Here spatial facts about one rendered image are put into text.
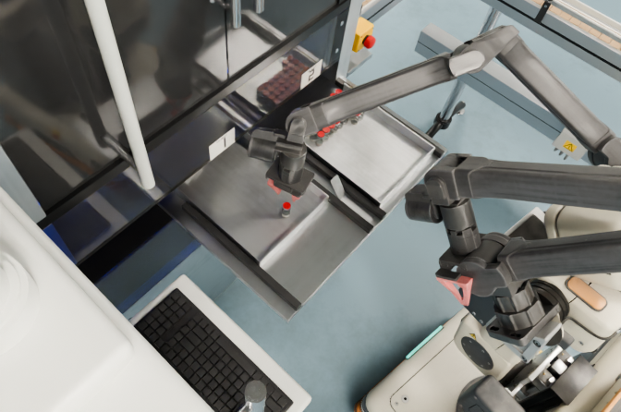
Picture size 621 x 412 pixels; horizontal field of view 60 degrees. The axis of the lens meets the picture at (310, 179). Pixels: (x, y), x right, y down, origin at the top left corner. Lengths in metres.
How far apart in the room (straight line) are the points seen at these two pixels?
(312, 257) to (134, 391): 0.85
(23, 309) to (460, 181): 0.67
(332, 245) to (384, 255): 1.03
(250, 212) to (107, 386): 0.89
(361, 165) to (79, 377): 1.11
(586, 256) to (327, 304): 1.49
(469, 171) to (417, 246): 1.55
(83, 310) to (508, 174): 0.64
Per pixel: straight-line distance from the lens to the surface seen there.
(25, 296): 0.58
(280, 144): 1.19
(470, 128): 2.93
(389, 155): 1.57
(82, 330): 0.59
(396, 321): 2.30
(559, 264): 0.96
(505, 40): 1.18
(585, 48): 2.15
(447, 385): 1.99
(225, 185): 1.46
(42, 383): 0.58
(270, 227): 1.40
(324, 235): 1.40
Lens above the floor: 2.12
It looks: 57 degrees down
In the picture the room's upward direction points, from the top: 10 degrees clockwise
